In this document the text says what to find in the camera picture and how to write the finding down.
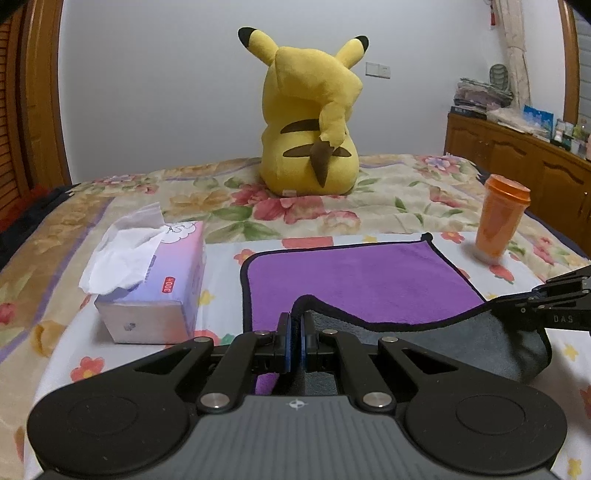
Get purple and grey towel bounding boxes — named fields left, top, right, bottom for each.
left=240, top=234, right=552, bottom=383

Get wooden sideboard cabinet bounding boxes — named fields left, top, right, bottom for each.
left=445, top=113, right=590, bottom=254

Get orange lidded cup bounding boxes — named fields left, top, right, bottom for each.
left=475, top=174, right=531, bottom=264

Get small bottles on cabinet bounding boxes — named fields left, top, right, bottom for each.
left=551, top=119, right=590, bottom=161

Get purple tissue box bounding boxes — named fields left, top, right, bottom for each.
left=79, top=203, right=205, bottom=345

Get blue picture card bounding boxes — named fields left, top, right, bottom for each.
left=523, top=105, right=554, bottom=141

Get yellow Pikachu plush toy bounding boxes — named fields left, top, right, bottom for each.
left=238, top=27, right=370, bottom=197

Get folded clothes pile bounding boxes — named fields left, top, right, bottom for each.
left=450, top=78, right=513, bottom=120

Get floral bed sheet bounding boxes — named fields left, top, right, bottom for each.
left=1, top=154, right=484, bottom=479

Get beige curtain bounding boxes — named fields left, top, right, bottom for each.
left=494, top=0, right=531, bottom=110

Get wooden slatted headboard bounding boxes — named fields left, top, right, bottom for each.
left=0, top=10, right=29, bottom=218

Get white wall switch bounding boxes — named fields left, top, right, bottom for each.
left=366, top=62, right=391, bottom=79

